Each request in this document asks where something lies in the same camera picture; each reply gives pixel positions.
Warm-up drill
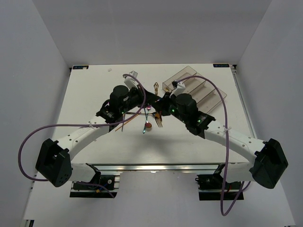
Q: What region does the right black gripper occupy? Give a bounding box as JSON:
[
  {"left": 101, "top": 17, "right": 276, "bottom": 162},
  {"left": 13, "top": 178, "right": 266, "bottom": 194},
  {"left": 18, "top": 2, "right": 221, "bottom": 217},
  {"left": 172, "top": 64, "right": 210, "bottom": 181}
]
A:
[{"left": 152, "top": 93, "right": 188, "bottom": 124}]

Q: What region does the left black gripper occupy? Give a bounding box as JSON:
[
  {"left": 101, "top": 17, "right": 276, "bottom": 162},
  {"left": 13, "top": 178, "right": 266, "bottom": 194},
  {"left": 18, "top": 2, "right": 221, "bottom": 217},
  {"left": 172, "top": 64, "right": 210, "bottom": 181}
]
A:
[{"left": 120, "top": 84, "right": 160, "bottom": 114}]

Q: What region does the ornate gold fork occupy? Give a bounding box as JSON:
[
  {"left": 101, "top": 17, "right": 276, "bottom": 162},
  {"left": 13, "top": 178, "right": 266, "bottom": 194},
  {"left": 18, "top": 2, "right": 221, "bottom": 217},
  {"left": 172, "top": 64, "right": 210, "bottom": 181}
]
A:
[{"left": 153, "top": 82, "right": 163, "bottom": 128}]

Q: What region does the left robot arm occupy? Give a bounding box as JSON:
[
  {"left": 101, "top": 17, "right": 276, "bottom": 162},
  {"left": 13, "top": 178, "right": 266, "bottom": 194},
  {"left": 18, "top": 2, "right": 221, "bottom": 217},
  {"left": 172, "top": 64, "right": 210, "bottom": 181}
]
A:
[{"left": 36, "top": 85, "right": 160, "bottom": 189}]

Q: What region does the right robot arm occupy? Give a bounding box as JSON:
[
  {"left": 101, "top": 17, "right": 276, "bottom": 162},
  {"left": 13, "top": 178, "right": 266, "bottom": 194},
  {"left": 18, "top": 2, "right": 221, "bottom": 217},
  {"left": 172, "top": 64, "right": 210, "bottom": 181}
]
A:
[{"left": 161, "top": 92, "right": 288, "bottom": 189}]

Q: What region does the iridescent fork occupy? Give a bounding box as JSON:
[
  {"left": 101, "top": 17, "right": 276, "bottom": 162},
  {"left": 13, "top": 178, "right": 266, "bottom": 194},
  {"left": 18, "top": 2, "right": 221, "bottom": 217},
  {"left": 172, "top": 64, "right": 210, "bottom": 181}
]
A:
[{"left": 143, "top": 106, "right": 152, "bottom": 134}]

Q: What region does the black spoon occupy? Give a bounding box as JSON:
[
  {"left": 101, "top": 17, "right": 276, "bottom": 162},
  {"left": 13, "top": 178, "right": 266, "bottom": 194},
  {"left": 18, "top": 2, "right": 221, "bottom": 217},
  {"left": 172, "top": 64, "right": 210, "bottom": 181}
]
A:
[{"left": 125, "top": 112, "right": 156, "bottom": 116}]

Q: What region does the clear four-compartment organizer tray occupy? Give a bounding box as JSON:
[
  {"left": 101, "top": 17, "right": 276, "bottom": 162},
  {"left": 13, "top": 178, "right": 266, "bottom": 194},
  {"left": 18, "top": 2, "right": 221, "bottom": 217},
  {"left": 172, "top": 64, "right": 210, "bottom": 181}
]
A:
[{"left": 162, "top": 66, "right": 227, "bottom": 114}]

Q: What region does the orange chopstick diagonal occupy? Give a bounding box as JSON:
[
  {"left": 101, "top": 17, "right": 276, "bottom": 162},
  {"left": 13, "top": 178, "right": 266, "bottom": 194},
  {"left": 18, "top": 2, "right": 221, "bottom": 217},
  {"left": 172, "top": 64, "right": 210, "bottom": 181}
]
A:
[{"left": 115, "top": 114, "right": 139, "bottom": 131}]

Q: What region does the right blue label sticker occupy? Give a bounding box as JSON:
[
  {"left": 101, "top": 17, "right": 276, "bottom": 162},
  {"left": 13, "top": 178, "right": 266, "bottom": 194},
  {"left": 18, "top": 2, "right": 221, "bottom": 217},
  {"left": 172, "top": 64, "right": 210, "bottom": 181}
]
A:
[{"left": 213, "top": 63, "right": 230, "bottom": 68}]

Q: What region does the blue label sticker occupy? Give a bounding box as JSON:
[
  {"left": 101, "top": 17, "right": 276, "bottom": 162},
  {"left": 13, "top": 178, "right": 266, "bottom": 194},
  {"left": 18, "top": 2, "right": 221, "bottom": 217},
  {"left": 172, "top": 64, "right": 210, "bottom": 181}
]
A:
[
  {"left": 213, "top": 63, "right": 230, "bottom": 68},
  {"left": 72, "top": 65, "right": 89, "bottom": 70}
]

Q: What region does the left blue label sticker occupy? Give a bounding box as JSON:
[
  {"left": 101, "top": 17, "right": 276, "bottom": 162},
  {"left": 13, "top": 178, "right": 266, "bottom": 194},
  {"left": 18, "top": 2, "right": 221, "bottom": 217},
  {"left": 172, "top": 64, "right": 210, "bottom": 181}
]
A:
[{"left": 72, "top": 65, "right": 89, "bottom": 70}]

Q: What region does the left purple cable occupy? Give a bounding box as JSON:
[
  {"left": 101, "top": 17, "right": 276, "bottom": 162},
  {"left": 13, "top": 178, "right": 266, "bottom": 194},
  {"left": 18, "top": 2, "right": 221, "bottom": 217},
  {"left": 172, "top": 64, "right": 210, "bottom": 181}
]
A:
[{"left": 18, "top": 73, "right": 147, "bottom": 182}]

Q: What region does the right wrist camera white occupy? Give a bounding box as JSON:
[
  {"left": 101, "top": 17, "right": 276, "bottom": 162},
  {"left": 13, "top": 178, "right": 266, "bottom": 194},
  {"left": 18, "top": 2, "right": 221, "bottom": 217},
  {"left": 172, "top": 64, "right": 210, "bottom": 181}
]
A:
[{"left": 170, "top": 80, "right": 186, "bottom": 97}]

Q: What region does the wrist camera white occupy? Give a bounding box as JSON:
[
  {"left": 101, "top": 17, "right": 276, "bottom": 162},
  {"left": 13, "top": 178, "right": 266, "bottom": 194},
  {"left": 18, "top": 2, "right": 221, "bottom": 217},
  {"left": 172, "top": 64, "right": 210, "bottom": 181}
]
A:
[
  {"left": 170, "top": 80, "right": 186, "bottom": 97},
  {"left": 123, "top": 71, "right": 138, "bottom": 89}
]

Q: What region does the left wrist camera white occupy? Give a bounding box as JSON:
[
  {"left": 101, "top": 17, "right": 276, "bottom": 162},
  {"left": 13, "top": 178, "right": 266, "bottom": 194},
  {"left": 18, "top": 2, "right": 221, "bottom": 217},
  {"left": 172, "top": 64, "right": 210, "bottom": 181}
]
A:
[{"left": 123, "top": 71, "right": 138, "bottom": 89}]

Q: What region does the aluminium table rail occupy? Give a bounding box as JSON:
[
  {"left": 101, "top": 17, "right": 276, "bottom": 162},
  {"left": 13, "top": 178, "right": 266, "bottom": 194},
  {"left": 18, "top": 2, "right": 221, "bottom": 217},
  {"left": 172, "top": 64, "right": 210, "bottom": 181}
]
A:
[{"left": 89, "top": 163, "right": 247, "bottom": 172}]

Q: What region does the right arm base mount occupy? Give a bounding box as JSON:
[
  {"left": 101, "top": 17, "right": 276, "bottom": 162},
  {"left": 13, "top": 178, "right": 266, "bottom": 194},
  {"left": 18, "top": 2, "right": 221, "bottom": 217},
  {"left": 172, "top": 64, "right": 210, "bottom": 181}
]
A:
[{"left": 195, "top": 164, "right": 241, "bottom": 201}]

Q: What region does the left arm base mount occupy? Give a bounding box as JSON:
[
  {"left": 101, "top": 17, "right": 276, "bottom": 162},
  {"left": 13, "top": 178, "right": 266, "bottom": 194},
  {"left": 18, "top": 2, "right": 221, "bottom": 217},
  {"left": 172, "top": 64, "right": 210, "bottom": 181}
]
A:
[{"left": 69, "top": 163, "right": 120, "bottom": 199}]

